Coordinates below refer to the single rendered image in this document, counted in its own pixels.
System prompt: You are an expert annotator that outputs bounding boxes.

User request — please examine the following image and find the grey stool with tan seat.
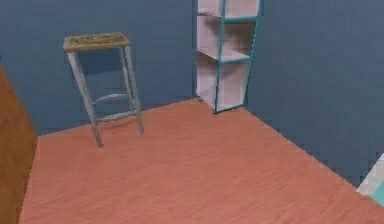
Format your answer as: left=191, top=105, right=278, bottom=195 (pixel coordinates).
left=62, top=31, right=145, bottom=149

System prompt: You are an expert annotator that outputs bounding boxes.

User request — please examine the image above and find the brown wooden cabinet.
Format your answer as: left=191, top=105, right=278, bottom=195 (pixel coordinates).
left=0, top=64, right=38, bottom=224

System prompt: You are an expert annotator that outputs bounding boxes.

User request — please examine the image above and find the white and teal furniture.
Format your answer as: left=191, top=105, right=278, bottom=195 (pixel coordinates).
left=356, top=152, right=384, bottom=208

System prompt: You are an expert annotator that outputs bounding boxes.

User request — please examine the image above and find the white shelf with teal frame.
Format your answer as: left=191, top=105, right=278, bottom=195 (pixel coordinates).
left=195, top=0, right=264, bottom=115

